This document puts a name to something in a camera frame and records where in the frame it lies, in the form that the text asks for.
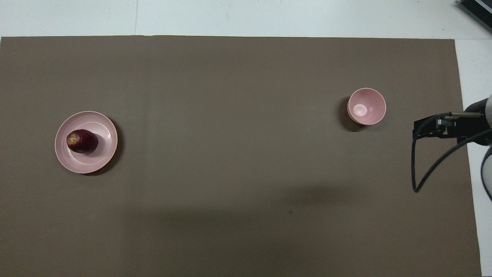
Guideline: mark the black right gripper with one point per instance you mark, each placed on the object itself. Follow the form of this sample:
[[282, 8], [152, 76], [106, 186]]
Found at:
[[469, 129]]

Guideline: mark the pink bowl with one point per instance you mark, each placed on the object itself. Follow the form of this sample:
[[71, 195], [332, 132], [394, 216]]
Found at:
[[367, 105]]

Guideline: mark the brown table mat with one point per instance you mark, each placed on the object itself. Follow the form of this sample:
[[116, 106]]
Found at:
[[230, 154]]

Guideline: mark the pink plate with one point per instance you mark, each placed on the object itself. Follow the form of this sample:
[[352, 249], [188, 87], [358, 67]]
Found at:
[[102, 129]]

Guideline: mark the dark ribbed device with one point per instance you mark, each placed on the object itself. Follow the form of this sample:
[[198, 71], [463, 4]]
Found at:
[[476, 7]]

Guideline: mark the dark red apple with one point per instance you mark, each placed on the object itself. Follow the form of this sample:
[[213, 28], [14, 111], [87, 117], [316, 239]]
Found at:
[[82, 141]]

